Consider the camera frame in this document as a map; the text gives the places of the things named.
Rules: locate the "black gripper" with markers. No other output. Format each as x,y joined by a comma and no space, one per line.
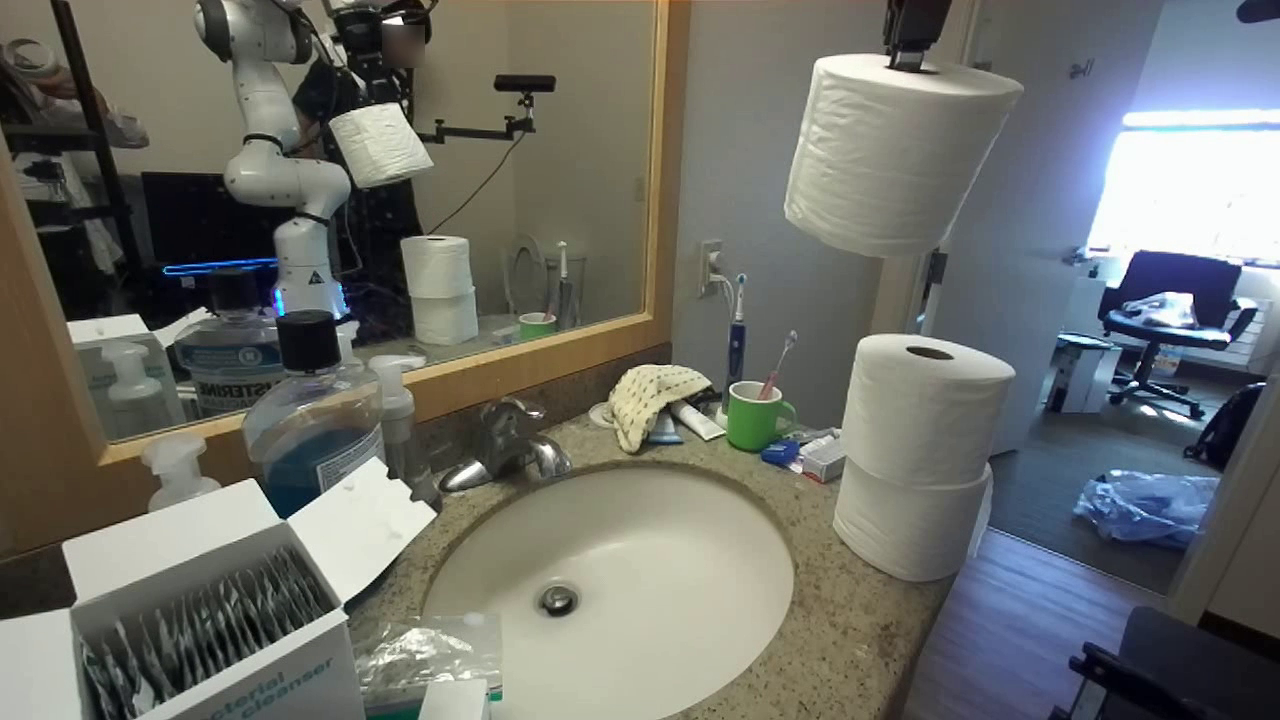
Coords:
922,27

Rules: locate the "white toilet paper roll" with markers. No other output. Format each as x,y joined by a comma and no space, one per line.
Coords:
910,525
922,415
892,161

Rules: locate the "bright window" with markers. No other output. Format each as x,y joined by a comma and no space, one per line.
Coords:
1195,185

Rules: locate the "pink manual toothbrush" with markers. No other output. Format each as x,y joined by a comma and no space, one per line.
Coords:
777,362

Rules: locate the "electric toothbrush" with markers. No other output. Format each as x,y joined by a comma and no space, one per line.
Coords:
732,341

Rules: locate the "black office chair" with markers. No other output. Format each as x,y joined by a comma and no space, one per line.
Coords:
1175,301

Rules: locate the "white storage container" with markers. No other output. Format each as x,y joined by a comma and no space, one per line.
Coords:
1081,383

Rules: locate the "green ceramic mug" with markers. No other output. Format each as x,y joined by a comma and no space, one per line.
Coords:
755,420

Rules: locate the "small white cardboard box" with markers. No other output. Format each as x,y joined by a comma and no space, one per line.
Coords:
823,456

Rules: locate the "small blue packet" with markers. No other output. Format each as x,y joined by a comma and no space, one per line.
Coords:
780,454

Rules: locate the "white toothpaste tube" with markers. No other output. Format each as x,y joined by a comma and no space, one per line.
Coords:
698,420

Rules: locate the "cream patterned washcloth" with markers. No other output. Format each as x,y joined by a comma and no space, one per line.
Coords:
646,395

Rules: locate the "black bag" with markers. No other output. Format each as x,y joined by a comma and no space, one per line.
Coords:
1226,426

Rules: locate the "blue plastic bag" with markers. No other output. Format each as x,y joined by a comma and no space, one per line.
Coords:
1145,504

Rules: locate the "chrome sink faucet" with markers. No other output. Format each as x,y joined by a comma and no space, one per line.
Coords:
515,447

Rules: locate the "white oval sink basin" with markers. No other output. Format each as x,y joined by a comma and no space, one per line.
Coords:
641,573

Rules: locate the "small clear soap pump bottle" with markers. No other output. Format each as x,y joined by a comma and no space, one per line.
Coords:
399,426

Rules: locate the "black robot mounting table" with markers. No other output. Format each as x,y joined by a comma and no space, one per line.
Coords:
1187,675

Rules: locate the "clear bag with small box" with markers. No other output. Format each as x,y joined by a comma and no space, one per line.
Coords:
423,662

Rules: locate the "clear pump dispenser bottle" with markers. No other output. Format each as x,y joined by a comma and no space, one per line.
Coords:
183,473

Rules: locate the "open white box with packets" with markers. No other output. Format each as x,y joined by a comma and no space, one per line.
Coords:
265,680

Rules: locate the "white wall outlet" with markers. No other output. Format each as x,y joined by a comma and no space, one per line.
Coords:
713,269

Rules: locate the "wood framed wall mirror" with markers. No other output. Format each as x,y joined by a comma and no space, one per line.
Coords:
532,357

